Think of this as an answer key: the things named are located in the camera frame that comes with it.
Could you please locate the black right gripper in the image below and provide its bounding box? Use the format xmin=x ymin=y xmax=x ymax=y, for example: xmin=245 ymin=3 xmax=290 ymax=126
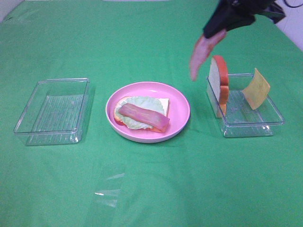
xmin=203 ymin=0 xmax=286 ymax=38

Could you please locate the bacon strip tray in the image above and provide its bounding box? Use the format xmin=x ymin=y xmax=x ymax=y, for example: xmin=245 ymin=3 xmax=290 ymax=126
xmin=118 ymin=103 xmax=170 ymax=133
xmin=189 ymin=29 xmax=227 ymax=81

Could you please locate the toast bread slice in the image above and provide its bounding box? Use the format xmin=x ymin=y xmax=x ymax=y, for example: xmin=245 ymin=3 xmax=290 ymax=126
xmin=113 ymin=96 xmax=170 ymax=133

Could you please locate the green lettuce leaf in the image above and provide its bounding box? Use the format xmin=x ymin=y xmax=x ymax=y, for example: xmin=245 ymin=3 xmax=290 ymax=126
xmin=114 ymin=95 xmax=166 ymax=131

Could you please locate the upright bread slice right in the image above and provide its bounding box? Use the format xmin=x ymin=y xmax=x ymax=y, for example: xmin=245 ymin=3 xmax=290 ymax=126
xmin=208 ymin=55 xmax=229 ymax=118

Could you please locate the yellow cheese slice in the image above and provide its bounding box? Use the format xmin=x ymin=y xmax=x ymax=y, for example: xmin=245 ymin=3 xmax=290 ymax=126
xmin=242 ymin=68 xmax=270 ymax=110

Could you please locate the clear plastic tray right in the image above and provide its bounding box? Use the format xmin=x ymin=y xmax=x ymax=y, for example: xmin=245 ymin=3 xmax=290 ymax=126
xmin=206 ymin=73 xmax=285 ymax=138

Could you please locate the clear plastic tray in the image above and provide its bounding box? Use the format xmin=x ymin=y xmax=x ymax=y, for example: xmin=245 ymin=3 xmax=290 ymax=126
xmin=13 ymin=78 xmax=90 ymax=146
xmin=206 ymin=73 xmax=285 ymax=138

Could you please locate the pink plate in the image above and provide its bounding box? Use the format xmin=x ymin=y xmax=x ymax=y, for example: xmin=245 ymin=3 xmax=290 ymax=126
xmin=106 ymin=81 xmax=190 ymax=143

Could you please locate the green tablecloth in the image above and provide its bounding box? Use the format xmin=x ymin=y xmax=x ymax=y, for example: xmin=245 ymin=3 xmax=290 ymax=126
xmin=0 ymin=0 xmax=303 ymax=227

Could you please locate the clear plastic tray left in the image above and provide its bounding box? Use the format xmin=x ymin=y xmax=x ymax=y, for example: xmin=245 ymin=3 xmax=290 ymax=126
xmin=13 ymin=78 xmax=90 ymax=146

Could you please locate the clear plastic film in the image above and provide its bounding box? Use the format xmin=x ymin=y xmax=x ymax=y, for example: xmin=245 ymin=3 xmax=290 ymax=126
xmin=93 ymin=163 xmax=125 ymax=208

